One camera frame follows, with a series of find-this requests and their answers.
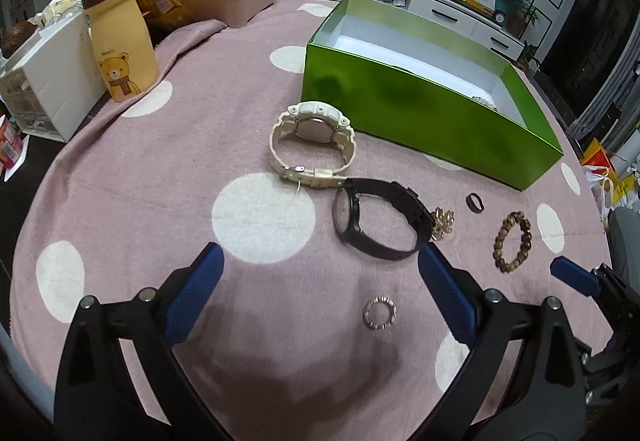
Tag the yellow bear bottle pouch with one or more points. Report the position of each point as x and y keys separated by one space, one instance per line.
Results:
x=125 y=46

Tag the gold cluster trinket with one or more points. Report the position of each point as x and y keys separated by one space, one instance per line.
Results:
x=442 y=221

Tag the white drawer organizer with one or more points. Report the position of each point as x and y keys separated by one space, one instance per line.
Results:
x=60 y=71

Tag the small potted plant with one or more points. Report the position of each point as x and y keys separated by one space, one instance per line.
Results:
x=530 y=56

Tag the black wristwatch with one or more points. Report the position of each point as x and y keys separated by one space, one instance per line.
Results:
x=400 y=201

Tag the red snack packets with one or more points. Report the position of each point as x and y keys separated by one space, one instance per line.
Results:
x=10 y=146

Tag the yellow snack packet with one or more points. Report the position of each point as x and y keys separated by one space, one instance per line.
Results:
x=160 y=1

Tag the yellow paper bag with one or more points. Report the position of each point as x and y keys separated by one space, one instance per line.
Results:
x=597 y=153

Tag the pink dotted tablecloth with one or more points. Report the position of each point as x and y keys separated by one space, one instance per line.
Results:
x=175 y=161

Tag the small alarm clock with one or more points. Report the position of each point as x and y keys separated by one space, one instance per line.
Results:
x=500 y=17

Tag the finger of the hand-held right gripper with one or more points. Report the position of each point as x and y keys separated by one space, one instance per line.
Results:
x=572 y=275
x=607 y=371

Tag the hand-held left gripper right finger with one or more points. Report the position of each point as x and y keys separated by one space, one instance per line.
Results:
x=445 y=291

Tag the green cardboard box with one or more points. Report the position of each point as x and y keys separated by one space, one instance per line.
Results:
x=400 y=96

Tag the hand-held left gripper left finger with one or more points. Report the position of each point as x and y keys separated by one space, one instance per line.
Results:
x=195 y=291

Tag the white plastic bag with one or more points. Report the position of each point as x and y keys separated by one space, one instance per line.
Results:
x=602 y=191

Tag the cream wristwatch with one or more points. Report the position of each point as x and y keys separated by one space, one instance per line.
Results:
x=310 y=128

